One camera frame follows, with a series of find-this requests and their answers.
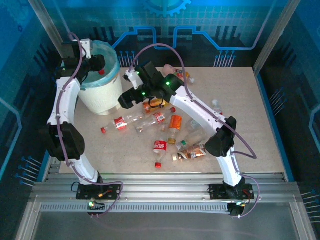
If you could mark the clear bottle red cap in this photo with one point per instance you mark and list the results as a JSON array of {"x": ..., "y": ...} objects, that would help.
[
  {"x": 101, "y": 72},
  {"x": 120, "y": 123},
  {"x": 157, "y": 117}
]

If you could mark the orange yellow bottle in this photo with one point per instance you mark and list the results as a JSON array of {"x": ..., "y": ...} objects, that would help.
[{"x": 147, "y": 108}]

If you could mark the orange label bottle gold cap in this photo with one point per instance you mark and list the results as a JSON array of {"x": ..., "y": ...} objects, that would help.
[{"x": 175, "y": 123}]

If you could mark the cola bottle large red label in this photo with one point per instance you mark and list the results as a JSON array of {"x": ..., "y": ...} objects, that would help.
[{"x": 160, "y": 147}]

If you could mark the clear bottle white cap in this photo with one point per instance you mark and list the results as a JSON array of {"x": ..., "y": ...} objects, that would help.
[{"x": 217, "y": 106}]

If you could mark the clear bottle green cap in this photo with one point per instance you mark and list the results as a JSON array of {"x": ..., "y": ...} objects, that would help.
[{"x": 184, "y": 143}]

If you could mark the copper label bottle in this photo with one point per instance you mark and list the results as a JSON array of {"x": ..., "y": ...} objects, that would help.
[{"x": 192, "y": 153}]

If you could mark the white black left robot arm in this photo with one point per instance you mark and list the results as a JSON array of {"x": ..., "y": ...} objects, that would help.
[{"x": 66, "y": 100}]

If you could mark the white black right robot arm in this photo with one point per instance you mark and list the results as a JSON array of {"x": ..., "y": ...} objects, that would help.
[{"x": 200, "y": 110}]

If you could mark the white round waste bin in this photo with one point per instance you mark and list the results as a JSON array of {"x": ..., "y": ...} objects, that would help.
[{"x": 102, "y": 97}]

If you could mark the pink bottle fruit label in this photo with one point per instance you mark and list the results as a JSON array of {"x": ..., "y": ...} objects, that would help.
[{"x": 168, "y": 68}]

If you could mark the black controller box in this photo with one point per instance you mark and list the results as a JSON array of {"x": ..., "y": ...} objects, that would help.
[
  {"x": 96, "y": 205},
  {"x": 236, "y": 210}
]

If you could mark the aluminium corner post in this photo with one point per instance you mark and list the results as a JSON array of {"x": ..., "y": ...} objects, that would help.
[
  {"x": 45, "y": 20},
  {"x": 275, "y": 32}
]

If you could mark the aluminium rail frame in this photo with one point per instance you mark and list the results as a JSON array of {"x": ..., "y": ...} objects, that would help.
[{"x": 162, "y": 187}]

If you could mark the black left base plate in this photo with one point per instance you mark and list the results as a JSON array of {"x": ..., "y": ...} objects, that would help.
[{"x": 85, "y": 192}]

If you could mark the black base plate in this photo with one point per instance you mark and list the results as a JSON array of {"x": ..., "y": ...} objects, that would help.
[
  {"x": 217, "y": 192},
  {"x": 85, "y": 192}
]

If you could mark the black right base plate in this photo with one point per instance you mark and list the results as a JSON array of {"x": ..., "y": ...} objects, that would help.
[{"x": 217, "y": 192}]

